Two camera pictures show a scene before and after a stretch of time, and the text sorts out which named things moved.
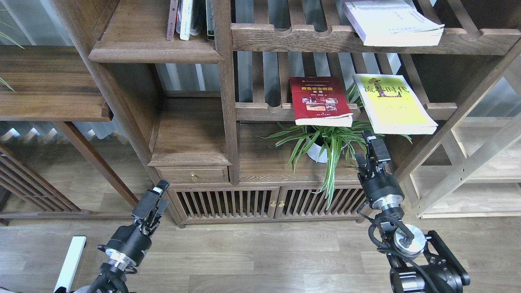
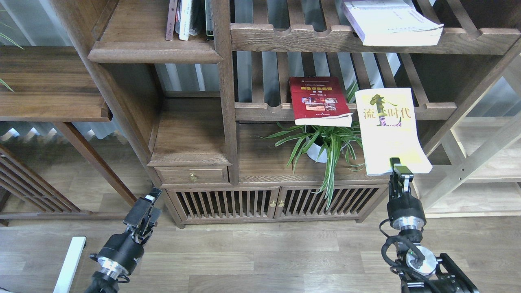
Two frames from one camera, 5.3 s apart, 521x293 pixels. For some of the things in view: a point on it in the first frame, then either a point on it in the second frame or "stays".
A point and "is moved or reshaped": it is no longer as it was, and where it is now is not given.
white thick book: (392, 23) stays
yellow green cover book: (392, 107) is moved or reshaped
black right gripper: (381, 189) → (405, 212)
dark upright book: (210, 9) stays
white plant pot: (313, 152) stays
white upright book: (185, 21) stays
